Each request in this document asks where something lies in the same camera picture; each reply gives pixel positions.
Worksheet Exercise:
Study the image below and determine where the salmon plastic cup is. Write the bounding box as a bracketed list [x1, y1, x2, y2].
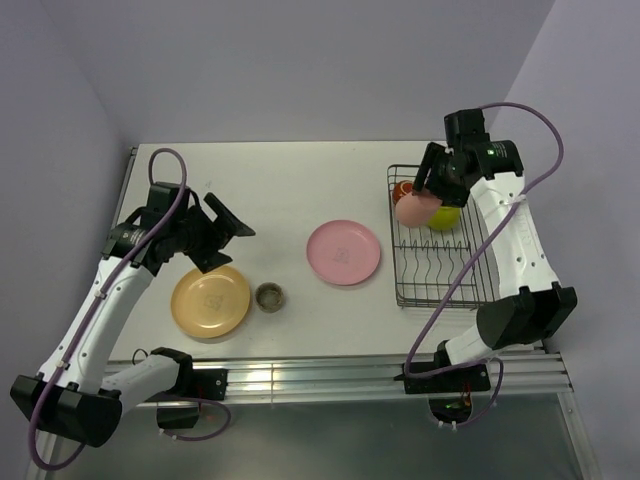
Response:
[395, 194, 442, 228]

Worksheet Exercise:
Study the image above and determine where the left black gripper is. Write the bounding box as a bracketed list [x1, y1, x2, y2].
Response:
[170, 193, 253, 273]

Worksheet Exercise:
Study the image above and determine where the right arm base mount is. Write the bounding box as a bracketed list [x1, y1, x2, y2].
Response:
[393, 365, 491, 395]

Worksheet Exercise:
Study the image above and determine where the orange plastic plate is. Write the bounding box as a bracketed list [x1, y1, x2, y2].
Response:
[170, 266, 251, 339]

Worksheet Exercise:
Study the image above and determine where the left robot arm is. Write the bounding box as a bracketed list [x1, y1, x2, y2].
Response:
[10, 182, 255, 448]

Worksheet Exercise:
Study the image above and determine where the pink plastic plate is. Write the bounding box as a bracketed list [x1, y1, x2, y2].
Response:
[306, 220, 381, 286]

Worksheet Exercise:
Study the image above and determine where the small grey speckled dish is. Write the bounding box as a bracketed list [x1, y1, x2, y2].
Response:
[255, 282, 285, 314]

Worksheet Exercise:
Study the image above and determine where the lime green bowl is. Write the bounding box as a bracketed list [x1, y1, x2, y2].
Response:
[426, 206, 461, 231]

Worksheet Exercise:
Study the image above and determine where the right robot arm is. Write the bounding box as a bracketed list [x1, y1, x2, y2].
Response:
[414, 107, 577, 390]

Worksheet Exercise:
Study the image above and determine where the aluminium table rail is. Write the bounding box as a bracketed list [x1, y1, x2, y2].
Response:
[194, 349, 573, 405]

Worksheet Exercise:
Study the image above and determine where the orange black mug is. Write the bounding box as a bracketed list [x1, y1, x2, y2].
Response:
[391, 180, 413, 205]

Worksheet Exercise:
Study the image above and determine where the black wire dish rack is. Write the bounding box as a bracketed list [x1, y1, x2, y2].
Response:
[385, 163, 501, 310]

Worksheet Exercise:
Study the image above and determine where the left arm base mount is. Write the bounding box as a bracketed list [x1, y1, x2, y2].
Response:
[149, 369, 232, 442]

